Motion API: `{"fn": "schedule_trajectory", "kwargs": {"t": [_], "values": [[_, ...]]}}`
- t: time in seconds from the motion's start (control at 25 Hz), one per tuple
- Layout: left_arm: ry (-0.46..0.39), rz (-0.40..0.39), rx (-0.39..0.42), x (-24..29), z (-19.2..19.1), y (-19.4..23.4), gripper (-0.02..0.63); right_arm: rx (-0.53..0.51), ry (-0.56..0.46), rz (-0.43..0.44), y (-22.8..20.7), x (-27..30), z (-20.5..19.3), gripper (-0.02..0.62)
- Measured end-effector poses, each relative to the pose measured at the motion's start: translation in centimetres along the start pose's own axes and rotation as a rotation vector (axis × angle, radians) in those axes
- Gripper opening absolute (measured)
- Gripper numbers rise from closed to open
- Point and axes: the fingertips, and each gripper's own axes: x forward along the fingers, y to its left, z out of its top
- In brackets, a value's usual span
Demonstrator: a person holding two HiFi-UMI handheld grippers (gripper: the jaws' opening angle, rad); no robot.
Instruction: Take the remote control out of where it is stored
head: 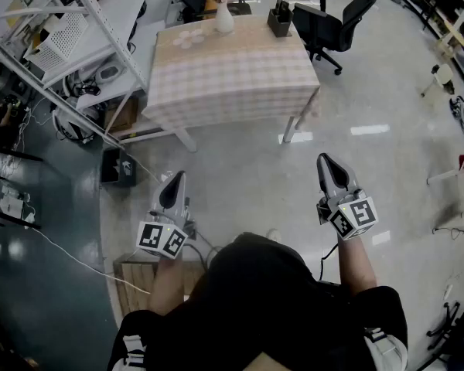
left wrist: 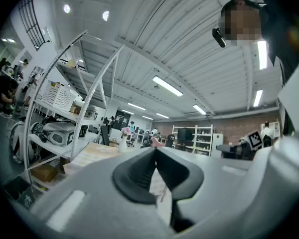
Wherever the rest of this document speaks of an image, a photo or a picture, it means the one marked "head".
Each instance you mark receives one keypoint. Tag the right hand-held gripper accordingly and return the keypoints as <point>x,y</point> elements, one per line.
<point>361,213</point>

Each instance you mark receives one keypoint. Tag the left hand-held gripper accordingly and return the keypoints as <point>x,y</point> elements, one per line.
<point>151,236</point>

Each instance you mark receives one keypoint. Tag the dark organiser box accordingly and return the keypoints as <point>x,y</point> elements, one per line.
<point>280,27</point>

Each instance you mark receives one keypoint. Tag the black remote control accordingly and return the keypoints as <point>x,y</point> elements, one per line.
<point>280,8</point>

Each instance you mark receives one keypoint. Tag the person's left forearm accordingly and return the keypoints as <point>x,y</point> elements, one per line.
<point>166,284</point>

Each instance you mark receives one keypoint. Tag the person's right forearm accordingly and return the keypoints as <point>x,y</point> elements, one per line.
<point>355,265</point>

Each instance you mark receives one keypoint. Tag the black floor box white label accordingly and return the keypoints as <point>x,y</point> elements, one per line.
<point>112,168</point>

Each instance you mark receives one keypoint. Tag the cardboard box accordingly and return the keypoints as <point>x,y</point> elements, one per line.
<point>121,116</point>

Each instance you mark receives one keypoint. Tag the white-legged table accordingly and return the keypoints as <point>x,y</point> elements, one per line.
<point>292,128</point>

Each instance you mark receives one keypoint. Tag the wooden crate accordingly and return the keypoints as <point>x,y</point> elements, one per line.
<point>133,284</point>

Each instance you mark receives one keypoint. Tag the white round floor appliance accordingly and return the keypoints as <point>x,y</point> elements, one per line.
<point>73,128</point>

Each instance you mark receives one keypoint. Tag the person's black shirt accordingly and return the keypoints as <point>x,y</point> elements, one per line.
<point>255,303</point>

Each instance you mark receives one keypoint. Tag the white device with dark screen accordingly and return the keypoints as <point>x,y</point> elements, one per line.
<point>107,73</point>

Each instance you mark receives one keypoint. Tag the cream small stool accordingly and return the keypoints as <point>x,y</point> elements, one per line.
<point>442,73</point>

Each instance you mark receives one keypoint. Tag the black office chair with headrest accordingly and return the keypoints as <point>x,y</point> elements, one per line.
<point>319,25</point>

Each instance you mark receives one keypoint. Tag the white power adapter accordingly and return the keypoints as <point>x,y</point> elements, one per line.
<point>11,205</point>

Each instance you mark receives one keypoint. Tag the flower-shaped coaster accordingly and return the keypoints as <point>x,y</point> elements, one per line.
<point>187,38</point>

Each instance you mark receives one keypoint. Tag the black folded stand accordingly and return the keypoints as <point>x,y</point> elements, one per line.
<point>454,323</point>

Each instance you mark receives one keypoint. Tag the white vase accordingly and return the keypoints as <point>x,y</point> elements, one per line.
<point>224,19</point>

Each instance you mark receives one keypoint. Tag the white long desk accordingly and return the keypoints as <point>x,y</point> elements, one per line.
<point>139,14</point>

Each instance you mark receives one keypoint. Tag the white perforated basket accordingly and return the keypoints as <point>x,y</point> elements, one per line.
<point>58,41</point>

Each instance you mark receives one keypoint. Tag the white metal shelving rack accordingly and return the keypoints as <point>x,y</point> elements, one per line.
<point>100,18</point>

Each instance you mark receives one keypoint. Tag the white table frame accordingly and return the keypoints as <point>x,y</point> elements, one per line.
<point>444,176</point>

